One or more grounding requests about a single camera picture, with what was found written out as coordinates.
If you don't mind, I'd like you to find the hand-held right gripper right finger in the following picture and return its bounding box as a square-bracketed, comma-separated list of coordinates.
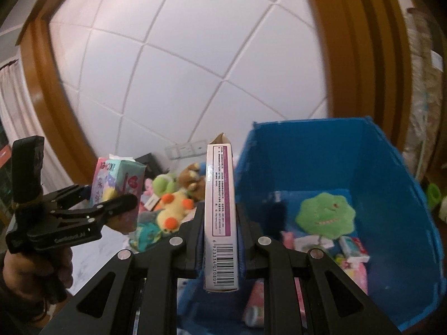
[237, 203, 402, 335]

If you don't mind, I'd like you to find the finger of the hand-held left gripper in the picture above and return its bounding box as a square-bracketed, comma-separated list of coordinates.
[44, 184, 93, 210]
[56, 193, 139, 224]

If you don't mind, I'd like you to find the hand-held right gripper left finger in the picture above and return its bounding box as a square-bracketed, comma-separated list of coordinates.
[38, 205, 205, 335]

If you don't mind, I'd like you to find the colourful tissue packet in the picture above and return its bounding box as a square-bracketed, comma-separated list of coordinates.
[90, 157, 146, 234]

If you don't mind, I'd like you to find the white purple carton box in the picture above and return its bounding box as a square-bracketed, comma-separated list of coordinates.
[203, 133, 242, 292]

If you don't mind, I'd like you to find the blue plastic container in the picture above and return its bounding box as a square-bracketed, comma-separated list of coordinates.
[176, 117, 441, 334]

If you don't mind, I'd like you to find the person's left hand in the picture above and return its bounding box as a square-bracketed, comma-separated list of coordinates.
[0, 241, 74, 306]

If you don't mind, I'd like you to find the teal patterned plush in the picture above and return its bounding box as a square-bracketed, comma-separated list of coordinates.
[129, 216, 172, 252]

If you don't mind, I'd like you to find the yellow duck plush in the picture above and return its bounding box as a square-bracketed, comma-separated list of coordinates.
[156, 190, 195, 234]

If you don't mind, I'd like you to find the black box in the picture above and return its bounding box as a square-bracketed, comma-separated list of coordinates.
[134, 152, 165, 183]

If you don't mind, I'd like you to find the green frog plush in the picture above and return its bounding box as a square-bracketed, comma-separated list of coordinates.
[154, 173, 181, 197]

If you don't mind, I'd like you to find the pink patterned packet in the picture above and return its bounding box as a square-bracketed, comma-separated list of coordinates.
[334, 255, 369, 294]
[244, 279, 305, 328]

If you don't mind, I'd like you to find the brown plush toy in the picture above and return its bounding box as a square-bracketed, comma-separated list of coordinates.
[178, 162, 206, 202]

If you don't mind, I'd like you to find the green cloud plush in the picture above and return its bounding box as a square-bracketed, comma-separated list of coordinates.
[295, 192, 357, 242]

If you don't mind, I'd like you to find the white red packet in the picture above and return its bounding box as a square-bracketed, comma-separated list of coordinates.
[339, 235, 371, 263]

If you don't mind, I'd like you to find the green cup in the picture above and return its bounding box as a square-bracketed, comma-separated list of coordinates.
[427, 183, 441, 210]

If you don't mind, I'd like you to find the white wall socket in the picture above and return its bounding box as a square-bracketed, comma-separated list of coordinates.
[165, 140, 207, 160]

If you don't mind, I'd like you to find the wooden wall trim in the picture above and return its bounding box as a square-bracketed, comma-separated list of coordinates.
[300, 0, 421, 147]
[19, 0, 100, 191]

